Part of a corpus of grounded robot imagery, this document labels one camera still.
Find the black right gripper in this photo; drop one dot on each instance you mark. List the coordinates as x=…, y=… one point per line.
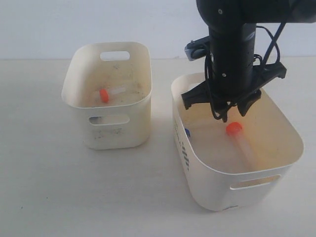
x=207, y=92

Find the orange cap clear tube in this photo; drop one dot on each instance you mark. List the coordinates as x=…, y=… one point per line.
x=235, y=131

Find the blue cap tube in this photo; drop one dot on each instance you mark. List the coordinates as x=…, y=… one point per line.
x=188, y=134

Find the orange cap tube with label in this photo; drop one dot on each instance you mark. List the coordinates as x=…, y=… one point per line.
x=106, y=94

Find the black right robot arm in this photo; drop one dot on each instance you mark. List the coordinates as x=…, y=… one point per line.
x=233, y=73

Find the cream plastic bin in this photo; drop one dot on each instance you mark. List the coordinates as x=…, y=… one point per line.
x=125, y=121
x=216, y=175

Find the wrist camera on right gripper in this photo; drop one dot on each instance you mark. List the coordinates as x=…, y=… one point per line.
x=197, y=49

